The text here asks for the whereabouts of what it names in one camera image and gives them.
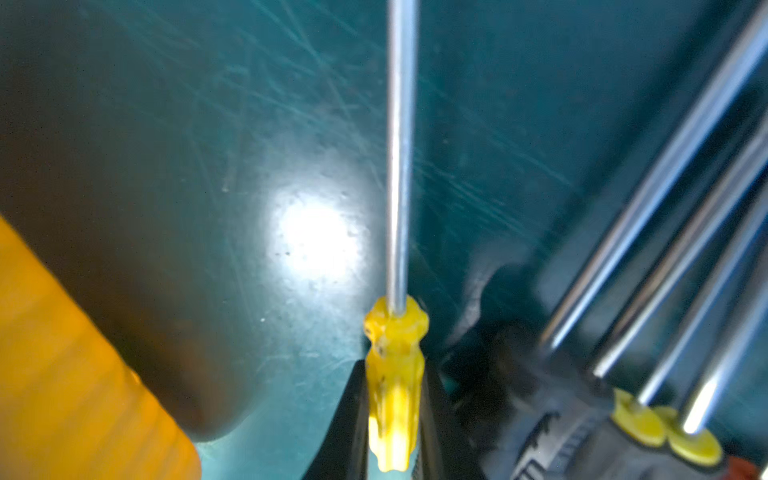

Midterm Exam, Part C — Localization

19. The black yellow handle screwdriver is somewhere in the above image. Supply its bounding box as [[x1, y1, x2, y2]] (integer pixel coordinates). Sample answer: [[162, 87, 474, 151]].
[[565, 187, 767, 479]]

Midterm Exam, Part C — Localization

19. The small yellow handle screwdriver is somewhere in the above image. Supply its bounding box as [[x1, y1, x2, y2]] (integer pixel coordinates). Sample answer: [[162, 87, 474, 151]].
[[363, 1, 429, 472]]

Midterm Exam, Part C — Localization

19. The large black handle screwdriver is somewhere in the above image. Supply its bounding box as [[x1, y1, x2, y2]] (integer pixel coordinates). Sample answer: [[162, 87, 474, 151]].
[[510, 121, 767, 479]]

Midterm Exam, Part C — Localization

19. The black ribbed handle screwdriver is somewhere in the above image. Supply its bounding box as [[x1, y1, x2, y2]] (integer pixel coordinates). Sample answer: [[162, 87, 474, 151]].
[[469, 3, 767, 479]]

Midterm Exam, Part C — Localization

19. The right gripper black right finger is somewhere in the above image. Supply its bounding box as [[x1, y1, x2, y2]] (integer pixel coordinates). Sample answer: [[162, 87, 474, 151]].
[[412, 360, 486, 480]]

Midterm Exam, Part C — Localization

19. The yellow plastic storage box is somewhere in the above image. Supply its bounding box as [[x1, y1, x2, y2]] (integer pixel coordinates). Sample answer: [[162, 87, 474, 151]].
[[1, 221, 202, 479]]

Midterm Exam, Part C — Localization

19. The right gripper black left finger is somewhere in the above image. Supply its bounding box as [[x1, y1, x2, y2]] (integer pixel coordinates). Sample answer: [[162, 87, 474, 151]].
[[303, 360, 369, 480]]

